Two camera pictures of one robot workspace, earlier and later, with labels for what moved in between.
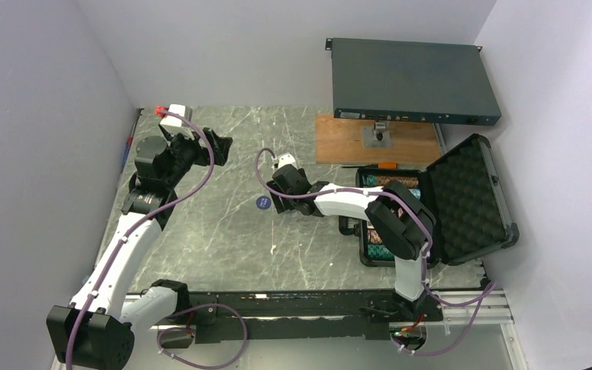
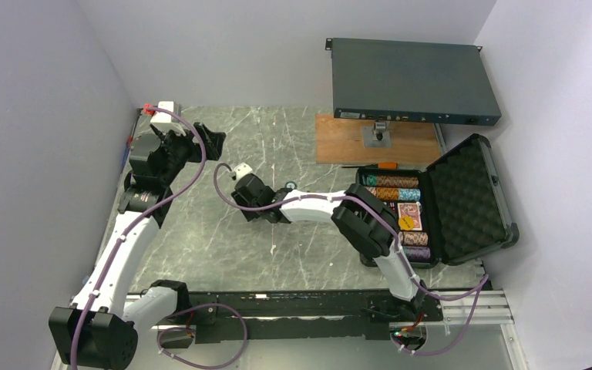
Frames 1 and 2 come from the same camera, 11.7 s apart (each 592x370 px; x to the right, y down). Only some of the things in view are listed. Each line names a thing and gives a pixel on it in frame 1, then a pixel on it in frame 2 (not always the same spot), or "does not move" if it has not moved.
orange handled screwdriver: [380, 166] does not move
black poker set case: [461, 190] does not move
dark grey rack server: [411, 81] does not move
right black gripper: [280, 203] to [251, 214]
